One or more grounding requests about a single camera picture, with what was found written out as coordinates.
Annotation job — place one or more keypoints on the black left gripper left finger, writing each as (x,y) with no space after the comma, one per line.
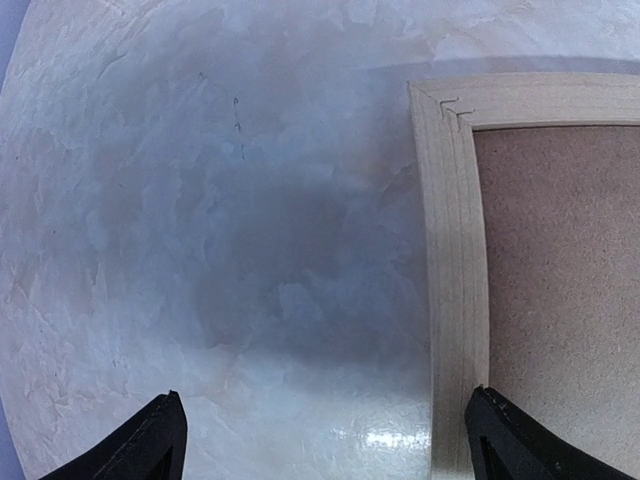
(149,445)

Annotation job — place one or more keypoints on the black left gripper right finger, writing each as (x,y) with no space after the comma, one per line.
(506,443)

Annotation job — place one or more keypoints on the brown hardboard backing panel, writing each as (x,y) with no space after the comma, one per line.
(561,211)

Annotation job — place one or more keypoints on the light wooden picture frame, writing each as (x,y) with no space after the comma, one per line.
(445,114)

